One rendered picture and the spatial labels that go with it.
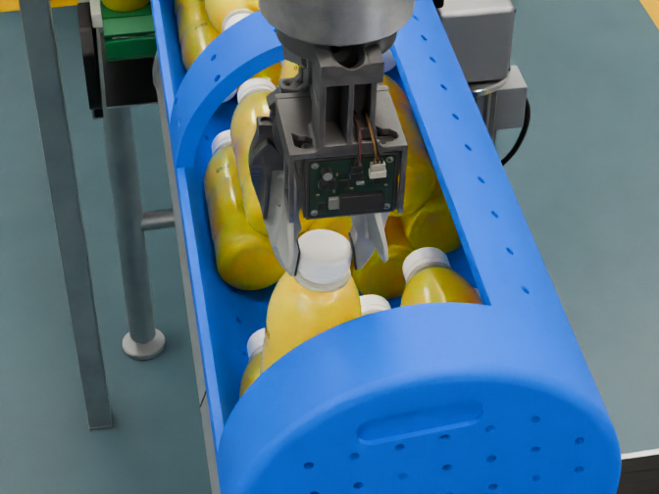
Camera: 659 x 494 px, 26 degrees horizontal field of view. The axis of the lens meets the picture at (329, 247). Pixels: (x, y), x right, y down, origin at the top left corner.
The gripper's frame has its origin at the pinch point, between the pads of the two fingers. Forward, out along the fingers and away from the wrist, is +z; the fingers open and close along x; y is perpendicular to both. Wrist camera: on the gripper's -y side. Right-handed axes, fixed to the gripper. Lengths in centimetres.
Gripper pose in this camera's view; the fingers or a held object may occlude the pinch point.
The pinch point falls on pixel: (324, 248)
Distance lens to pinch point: 97.3
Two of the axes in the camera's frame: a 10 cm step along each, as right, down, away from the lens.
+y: 1.7, 6.5, -7.4
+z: -0.2, 7.5, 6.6
